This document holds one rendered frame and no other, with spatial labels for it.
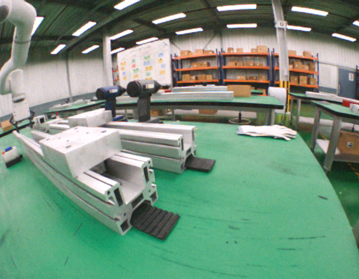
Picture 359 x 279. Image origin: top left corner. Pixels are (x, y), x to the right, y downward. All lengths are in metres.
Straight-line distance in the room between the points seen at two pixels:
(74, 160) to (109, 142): 0.07
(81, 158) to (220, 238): 0.23
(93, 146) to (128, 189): 0.09
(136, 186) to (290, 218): 0.25
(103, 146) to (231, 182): 0.25
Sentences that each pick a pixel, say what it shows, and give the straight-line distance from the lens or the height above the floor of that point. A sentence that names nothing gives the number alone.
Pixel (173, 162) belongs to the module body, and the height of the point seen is 0.81.
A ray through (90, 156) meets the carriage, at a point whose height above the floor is 0.88.
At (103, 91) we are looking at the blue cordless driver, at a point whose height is 0.98.
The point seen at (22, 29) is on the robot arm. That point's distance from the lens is 0.81.
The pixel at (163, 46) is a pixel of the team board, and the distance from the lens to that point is 3.50.
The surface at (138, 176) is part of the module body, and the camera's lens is 0.25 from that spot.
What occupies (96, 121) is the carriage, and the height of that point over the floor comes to 0.88.
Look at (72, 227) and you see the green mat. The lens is 0.31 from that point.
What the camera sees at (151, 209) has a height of 0.79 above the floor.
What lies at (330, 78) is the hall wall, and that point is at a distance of 11.90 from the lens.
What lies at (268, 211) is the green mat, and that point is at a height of 0.78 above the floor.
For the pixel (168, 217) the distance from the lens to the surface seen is 0.25.
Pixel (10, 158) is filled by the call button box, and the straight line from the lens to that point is 0.80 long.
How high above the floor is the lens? 0.97
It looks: 20 degrees down
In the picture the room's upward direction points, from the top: 4 degrees counter-clockwise
